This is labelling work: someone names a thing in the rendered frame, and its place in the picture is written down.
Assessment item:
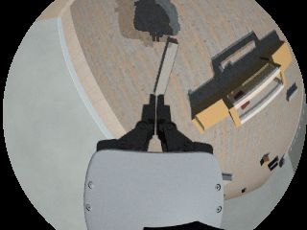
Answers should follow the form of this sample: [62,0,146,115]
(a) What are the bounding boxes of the white square stick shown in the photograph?
[286,86,298,102]

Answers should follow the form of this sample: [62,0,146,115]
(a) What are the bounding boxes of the grey square stick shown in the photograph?
[155,42,179,100]

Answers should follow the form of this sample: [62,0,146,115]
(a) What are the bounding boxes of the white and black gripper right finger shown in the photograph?
[156,94,213,154]

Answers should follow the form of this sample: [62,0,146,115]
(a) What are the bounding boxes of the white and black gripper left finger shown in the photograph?
[96,94,156,151]

